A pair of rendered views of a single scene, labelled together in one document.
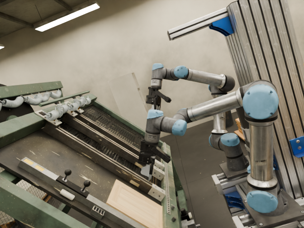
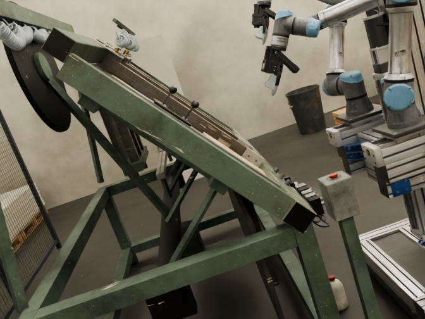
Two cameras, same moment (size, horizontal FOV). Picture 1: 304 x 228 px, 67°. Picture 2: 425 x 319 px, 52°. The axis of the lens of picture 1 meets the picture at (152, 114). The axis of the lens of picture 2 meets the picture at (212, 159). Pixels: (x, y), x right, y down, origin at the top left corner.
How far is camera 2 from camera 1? 1.08 m
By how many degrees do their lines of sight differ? 7
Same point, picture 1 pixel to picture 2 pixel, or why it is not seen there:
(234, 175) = (357, 118)
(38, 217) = (159, 122)
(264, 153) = (403, 42)
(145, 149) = (272, 56)
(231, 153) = (353, 92)
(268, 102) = not seen: outside the picture
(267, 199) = (405, 91)
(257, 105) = not seen: outside the picture
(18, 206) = (136, 109)
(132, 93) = (163, 70)
